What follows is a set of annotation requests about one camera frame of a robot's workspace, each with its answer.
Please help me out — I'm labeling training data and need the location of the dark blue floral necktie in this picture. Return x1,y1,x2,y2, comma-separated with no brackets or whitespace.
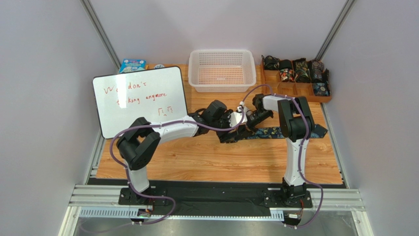
244,124,328,140

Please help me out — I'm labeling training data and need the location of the white plastic perforated basket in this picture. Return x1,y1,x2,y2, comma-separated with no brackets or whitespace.
188,49,257,92

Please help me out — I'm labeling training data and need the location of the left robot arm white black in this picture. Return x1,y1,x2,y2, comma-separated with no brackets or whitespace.
117,100,248,193

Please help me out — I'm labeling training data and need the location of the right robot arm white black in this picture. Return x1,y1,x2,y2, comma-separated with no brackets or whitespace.
244,94,315,206

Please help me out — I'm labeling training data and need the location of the wooden compartment tray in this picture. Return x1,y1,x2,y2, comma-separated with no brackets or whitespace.
261,57,332,103

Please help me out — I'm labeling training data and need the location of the rolled red floral tie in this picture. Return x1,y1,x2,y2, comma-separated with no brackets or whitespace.
279,59,295,82

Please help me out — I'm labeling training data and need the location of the rolled dark tie far left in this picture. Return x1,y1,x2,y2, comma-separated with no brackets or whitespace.
262,55,280,70

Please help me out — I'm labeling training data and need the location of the rolled green dark tie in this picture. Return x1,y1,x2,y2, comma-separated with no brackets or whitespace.
292,58,311,83

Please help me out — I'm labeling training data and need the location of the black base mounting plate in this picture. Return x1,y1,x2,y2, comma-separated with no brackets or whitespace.
118,180,313,217

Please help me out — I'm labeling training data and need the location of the rolled blue floral tie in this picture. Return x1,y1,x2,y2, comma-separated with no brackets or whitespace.
312,83,330,96

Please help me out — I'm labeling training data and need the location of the rolled grey dark tie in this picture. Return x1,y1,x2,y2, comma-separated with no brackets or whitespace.
309,59,324,83

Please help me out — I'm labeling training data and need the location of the whiteboard with red writing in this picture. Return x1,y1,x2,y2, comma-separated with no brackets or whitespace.
92,66,187,139

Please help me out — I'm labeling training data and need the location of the small white round object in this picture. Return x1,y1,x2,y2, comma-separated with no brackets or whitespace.
154,64,165,69

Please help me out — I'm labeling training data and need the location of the blue printed box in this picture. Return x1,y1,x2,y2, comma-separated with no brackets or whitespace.
119,59,147,74

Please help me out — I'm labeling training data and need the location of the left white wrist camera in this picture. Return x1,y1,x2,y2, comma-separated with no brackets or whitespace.
228,112,247,127

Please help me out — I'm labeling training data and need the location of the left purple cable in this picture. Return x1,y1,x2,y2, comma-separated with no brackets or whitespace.
109,105,246,225

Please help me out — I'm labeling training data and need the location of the purple cable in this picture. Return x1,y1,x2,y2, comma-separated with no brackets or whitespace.
239,84,324,229
109,105,246,225

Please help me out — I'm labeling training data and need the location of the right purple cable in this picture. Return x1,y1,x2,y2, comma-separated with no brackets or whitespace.
239,84,324,229

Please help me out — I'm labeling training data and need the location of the aluminium rail frame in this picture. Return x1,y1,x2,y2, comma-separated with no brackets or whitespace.
59,180,373,236

